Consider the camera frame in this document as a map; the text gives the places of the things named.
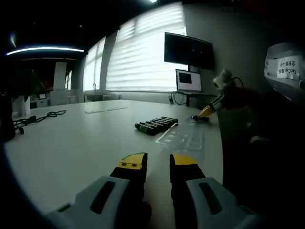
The curved ceiling light strip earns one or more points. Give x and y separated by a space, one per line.
45 50

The person's dark clothing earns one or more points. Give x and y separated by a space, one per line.
274 179

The wide white window blind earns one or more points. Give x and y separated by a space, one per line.
147 52

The white square pillar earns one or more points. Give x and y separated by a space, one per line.
60 76

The black round desk device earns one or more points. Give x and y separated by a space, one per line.
7 119

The grey sink counter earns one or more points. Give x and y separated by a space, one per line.
104 96

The white box with small display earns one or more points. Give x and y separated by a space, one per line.
43 100

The open laptop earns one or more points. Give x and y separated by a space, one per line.
189 80

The row of dark medicine bottles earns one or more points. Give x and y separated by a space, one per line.
155 125

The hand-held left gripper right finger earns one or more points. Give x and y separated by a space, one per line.
184 188

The white low cabinet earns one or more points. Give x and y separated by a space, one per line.
64 97

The clear plastic box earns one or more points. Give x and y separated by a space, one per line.
188 138

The clear acrylic strip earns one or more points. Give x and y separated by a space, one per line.
106 110

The metal faucet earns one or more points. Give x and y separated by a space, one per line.
94 87

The black wall monitor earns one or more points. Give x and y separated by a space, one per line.
188 50

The laptop with lit screen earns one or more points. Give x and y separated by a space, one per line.
200 94

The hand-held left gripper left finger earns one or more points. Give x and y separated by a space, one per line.
128 188

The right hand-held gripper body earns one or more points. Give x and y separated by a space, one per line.
220 78

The narrow white window blind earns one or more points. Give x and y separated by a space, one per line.
94 66

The person's left hand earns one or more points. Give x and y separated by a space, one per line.
147 212

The green plant in white pot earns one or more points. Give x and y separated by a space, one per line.
22 105

